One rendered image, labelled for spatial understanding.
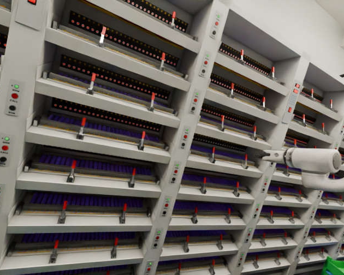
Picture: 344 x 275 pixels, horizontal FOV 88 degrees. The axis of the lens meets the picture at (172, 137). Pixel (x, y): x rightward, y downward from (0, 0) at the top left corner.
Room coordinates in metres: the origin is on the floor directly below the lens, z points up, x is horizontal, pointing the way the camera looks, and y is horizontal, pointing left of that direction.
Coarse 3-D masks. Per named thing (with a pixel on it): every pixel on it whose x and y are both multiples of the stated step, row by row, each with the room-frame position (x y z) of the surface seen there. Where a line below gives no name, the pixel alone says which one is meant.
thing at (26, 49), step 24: (48, 0) 0.64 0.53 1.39; (24, 48) 0.63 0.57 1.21; (48, 48) 0.72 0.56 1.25; (24, 72) 0.63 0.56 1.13; (0, 96) 0.61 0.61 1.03; (24, 96) 0.64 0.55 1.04; (0, 120) 0.62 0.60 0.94; (24, 120) 0.64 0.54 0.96; (24, 144) 0.66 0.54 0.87; (0, 168) 0.63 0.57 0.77; (0, 216) 0.64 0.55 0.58; (0, 240) 0.64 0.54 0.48
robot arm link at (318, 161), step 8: (296, 152) 0.72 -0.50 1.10; (304, 152) 0.70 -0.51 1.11; (312, 152) 0.68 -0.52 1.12; (320, 152) 0.65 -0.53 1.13; (328, 152) 0.63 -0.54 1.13; (336, 152) 0.64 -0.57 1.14; (296, 160) 0.71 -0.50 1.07; (304, 160) 0.69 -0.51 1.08; (312, 160) 0.66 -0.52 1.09; (320, 160) 0.64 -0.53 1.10; (328, 160) 0.62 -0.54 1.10; (336, 160) 0.63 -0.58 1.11; (304, 168) 0.69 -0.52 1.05; (312, 168) 0.66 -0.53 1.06; (320, 168) 0.65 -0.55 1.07; (328, 168) 0.62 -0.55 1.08; (336, 168) 0.63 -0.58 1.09
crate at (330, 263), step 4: (328, 256) 1.18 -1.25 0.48; (328, 260) 1.17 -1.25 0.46; (332, 260) 1.19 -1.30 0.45; (336, 260) 1.20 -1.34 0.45; (324, 264) 1.18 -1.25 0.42; (328, 264) 1.16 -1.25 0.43; (332, 264) 1.14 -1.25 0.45; (336, 264) 1.20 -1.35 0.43; (340, 264) 1.21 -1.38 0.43; (328, 268) 1.15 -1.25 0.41; (332, 268) 1.14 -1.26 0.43; (336, 268) 1.12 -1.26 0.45; (340, 268) 1.20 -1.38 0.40; (332, 272) 1.13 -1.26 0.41; (336, 272) 1.11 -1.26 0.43; (340, 272) 1.09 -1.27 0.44
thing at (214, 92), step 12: (216, 84) 1.17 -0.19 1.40; (228, 84) 1.20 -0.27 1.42; (216, 96) 0.97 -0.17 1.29; (228, 96) 1.04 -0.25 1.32; (240, 96) 1.26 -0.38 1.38; (252, 96) 1.30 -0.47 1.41; (240, 108) 1.06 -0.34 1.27; (252, 108) 1.08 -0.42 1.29; (264, 108) 1.12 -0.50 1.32; (276, 108) 1.24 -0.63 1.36; (276, 120) 1.19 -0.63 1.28
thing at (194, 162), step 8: (200, 144) 1.17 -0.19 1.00; (208, 144) 1.19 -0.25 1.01; (240, 152) 1.32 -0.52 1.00; (248, 152) 1.34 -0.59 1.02; (192, 160) 0.95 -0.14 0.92; (200, 160) 0.99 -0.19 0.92; (208, 160) 1.03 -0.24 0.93; (224, 160) 1.13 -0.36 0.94; (256, 160) 1.27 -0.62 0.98; (200, 168) 1.00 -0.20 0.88; (208, 168) 1.01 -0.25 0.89; (216, 168) 1.03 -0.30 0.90; (224, 168) 1.06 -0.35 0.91; (232, 168) 1.08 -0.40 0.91; (240, 168) 1.11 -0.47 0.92; (248, 168) 1.17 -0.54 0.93; (256, 168) 1.23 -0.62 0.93; (264, 168) 1.19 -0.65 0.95; (256, 176) 1.18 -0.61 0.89
